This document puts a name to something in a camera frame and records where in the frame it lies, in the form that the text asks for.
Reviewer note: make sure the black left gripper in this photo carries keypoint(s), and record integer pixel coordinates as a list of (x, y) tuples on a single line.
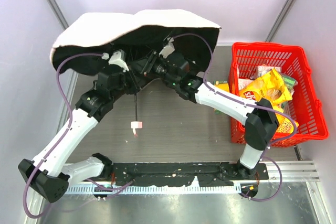
[(128, 76)]

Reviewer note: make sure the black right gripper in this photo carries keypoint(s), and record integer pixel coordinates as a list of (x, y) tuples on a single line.
[(151, 61)]

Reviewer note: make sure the pink folding umbrella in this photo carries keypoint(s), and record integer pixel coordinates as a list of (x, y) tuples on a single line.
[(81, 45)]

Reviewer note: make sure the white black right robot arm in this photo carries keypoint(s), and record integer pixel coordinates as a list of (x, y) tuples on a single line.
[(258, 118)]

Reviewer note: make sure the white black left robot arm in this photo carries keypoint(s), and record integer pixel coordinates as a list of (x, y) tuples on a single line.
[(48, 173)]

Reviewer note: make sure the orange green carton box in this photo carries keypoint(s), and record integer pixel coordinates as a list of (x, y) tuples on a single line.
[(223, 85)]

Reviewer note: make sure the white wrapped packet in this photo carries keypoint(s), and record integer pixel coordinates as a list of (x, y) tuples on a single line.
[(261, 70)]

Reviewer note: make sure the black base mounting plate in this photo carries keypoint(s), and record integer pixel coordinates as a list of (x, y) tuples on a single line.
[(208, 174)]

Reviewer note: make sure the yellow chips bag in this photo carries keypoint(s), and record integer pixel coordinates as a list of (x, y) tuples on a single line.
[(270, 86)]

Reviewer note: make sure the green snack packet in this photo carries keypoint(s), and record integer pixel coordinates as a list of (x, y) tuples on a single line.
[(289, 81)]

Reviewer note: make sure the red plastic basket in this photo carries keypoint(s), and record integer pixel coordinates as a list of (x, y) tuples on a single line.
[(305, 108)]

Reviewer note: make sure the orange snack bag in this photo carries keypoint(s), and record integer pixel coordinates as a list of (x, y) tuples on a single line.
[(286, 126)]

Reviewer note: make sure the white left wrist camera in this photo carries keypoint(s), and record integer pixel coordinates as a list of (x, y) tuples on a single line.
[(117, 58)]

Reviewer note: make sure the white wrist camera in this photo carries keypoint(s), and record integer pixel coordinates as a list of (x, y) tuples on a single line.
[(117, 58), (168, 48)]

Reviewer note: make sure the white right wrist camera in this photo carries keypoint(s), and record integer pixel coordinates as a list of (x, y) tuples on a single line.
[(168, 48)]

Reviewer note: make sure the white slotted cable duct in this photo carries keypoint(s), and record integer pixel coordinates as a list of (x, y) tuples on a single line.
[(153, 190)]

